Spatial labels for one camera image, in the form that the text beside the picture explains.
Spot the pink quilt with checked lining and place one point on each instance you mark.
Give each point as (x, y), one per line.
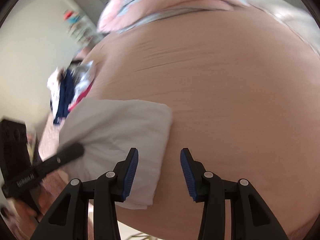
(155, 2)

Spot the pile of clothes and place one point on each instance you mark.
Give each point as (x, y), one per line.
(65, 95)

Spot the white garment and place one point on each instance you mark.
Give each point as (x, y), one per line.
(86, 82)

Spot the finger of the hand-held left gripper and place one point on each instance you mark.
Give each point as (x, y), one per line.
(67, 155)

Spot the pale pink quilted bedspread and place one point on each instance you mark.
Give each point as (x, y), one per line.
(287, 17)

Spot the white shirt with navy trim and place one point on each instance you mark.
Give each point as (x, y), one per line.
(120, 130)

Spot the gold metal frame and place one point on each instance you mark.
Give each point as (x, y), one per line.
(137, 237)

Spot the white shelf rack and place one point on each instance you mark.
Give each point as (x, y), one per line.
(82, 30)

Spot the red and blue plush toy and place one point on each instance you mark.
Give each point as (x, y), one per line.
(71, 16)

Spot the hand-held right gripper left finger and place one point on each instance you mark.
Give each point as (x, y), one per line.
(130, 177)

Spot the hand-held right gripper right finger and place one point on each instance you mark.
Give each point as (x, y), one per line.
(187, 175)

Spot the bright pink garment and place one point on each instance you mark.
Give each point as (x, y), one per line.
(83, 96)

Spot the floral cloth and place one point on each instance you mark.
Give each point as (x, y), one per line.
(53, 82)

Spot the grey garment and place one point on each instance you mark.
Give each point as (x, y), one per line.
(82, 67)

